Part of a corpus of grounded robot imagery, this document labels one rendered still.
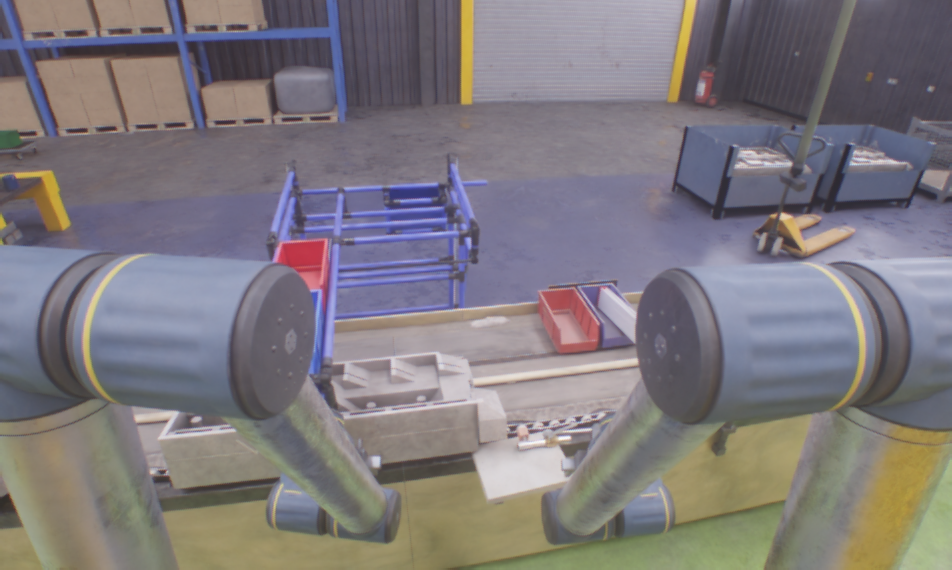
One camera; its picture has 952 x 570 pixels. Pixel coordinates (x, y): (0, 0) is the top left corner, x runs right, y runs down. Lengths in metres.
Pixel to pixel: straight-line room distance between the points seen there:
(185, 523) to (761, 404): 1.84
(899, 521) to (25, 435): 0.91
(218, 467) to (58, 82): 10.25
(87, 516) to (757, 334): 0.70
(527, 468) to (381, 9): 10.54
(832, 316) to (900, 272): 0.11
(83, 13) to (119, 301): 10.69
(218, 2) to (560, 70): 7.14
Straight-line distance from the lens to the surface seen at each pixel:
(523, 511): 2.10
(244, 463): 1.76
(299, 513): 1.16
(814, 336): 0.49
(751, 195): 6.29
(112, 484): 0.70
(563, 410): 2.00
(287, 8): 11.64
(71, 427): 0.65
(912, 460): 0.67
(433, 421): 1.64
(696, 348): 0.44
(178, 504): 1.95
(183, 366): 0.46
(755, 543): 2.82
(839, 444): 0.68
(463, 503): 1.97
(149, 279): 0.50
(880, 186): 7.65
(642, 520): 1.17
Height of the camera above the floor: 2.15
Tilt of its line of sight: 30 degrees down
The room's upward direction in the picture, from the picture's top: 1 degrees clockwise
